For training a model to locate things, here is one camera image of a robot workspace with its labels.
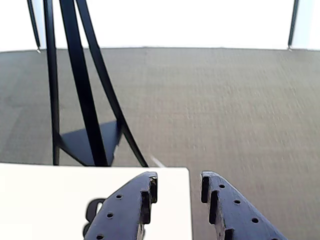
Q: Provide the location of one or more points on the black curved plastic piece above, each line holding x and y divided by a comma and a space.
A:
89, 207

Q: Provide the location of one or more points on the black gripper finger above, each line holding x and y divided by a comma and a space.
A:
120, 215
237, 215

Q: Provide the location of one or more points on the thin black metal leg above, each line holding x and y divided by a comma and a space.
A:
293, 22
33, 25

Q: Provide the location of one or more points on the black metal stand frame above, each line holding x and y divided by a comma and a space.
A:
77, 75

